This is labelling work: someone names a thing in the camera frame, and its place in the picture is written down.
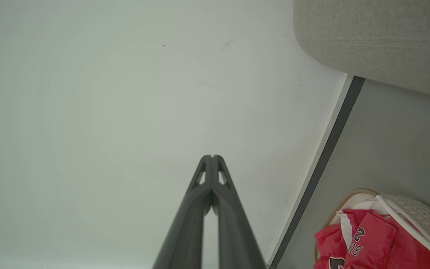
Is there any white perforated laundry basket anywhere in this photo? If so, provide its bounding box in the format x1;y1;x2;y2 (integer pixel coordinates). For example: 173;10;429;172
314;189;430;269

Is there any red sports jersey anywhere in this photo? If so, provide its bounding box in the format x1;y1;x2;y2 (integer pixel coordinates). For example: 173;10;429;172
314;209;430;269

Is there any white and black baseboard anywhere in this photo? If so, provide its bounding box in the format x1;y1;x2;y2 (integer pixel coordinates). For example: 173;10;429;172
267;74;366;269

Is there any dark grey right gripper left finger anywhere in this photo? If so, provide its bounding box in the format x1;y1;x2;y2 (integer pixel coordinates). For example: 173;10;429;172
152;155;213;269

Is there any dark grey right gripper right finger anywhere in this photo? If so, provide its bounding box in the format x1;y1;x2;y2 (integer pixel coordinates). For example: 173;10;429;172
212;155;267;269

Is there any grey fabric sofa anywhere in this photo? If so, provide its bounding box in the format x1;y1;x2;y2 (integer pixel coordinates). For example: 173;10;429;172
293;0;430;101

